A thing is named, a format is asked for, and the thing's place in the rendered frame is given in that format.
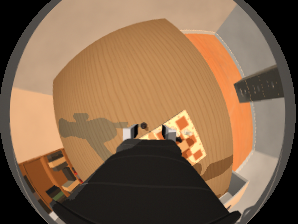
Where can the chessboard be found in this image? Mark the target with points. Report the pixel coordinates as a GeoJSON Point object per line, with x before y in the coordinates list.
{"type": "Point", "coordinates": [191, 146]}

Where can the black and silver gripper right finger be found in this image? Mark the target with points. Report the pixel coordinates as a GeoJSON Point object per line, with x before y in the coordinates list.
{"type": "Point", "coordinates": [169, 133]}

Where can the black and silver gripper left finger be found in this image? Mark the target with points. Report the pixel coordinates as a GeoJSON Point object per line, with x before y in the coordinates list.
{"type": "Point", "coordinates": [130, 132]}

